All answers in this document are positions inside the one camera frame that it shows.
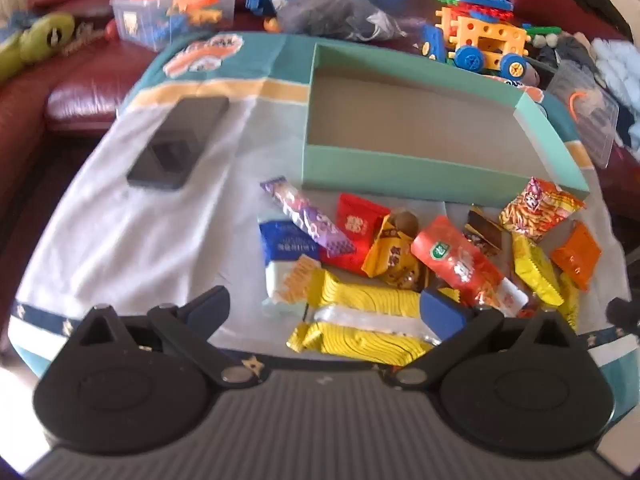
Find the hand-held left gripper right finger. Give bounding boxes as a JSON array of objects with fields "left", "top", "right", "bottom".
[{"left": 392, "top": 287, "right": 583, "bottom": 391}]

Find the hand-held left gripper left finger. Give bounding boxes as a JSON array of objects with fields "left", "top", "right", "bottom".
[{"left": 65, "top": 285, "right": 256, "bottom": 391}]

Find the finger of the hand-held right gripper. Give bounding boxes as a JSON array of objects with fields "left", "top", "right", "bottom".
[{"left": 606, "top": 297, "right": 640, "bottom": 327}]

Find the small yellow packet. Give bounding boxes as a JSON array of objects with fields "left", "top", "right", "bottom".
[
  {"left": 510, "top": 232, "right": 567, "bottom": 309},
  {"left": 556, "top": 272, "right": 582, "bottom": 332}
]

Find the red long snack packet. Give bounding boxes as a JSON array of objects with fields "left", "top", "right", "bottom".
[{"left": 410, "top": 216, "right": 529, "bottom": 319}]

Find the small orange packet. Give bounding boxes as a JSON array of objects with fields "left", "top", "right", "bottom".
[{"left": 549, "top": 220, "right": 603, "bottom": 292}]

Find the yellow brown snack packet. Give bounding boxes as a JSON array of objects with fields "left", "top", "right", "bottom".
[{"left": 362, "top": 210, "right": 432, "bottom": 292}]

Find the large yellow windowed packet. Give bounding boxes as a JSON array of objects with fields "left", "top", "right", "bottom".
[{"left": 286, "top": 268, "right": 461, "bottom": 367}]

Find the dark brown gold packet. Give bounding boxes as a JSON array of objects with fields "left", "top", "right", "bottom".
[{"left": 462, "top": 205, "right": 507, "bottom": 257}]

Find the blue white snack packet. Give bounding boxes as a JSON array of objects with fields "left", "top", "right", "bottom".
[{"left": 257, "top": 219, "right": 322, "bottom": 317}]

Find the red candy packet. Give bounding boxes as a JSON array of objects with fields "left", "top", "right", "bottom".
[{"left": 320, "top": 193, "right": 392, "bottom": 274}]

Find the purple snack bar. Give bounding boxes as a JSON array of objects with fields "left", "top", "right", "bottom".
[{"left": 260, "top": 176, "right": 357, "bottom": 257}]

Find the orange striped snack packet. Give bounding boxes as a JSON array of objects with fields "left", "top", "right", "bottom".
[{"left": 500, "top": 177, "right": 587, "bottom": 244}]

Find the teal cardboard box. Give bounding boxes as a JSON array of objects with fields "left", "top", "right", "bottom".
[{"left": 300, "top": 42, "right": 591, "bottom": 207}]

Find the black smartphone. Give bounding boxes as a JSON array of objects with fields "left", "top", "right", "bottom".
[{"left": 126, "top": 96, "right": 230, "bottom": 191}]

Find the clear plastic case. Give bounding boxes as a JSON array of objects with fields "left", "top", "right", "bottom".
[{"left": 544, "top": 62, "right": 622, "bottom": 169}]

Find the light blue fluffy blanket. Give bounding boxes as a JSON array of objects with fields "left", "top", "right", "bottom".
[{"left": 590, "top": 37, "right": 640, "bottom": 147}]

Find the red leather sofa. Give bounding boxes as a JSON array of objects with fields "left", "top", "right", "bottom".
[{"left": 0, "top": 0, "right": 640, "bottom": 221}]

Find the dark grey clothing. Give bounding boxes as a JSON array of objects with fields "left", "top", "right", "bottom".
[{"left": 539, "top": 31, "right": 597, "bottom": 72}]

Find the orange toy building car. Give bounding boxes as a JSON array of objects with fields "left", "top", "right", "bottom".
[{"left": 414, "top": 0, "right": 532, "bottom": 80}]

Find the clear plastic toy container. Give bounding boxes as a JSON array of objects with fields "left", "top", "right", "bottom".
[{"left": 110, "top": 0, "right": 241, "bottom": 52}]

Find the dark plastic bag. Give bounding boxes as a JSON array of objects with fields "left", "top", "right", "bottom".
[{"left": 275, "top": 0, "right": 407, "bottom": 42}]

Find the green plush toy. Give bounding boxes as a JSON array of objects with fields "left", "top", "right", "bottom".
[{"left": 0, "top": 11, "right": 77, "bottom": 82}]

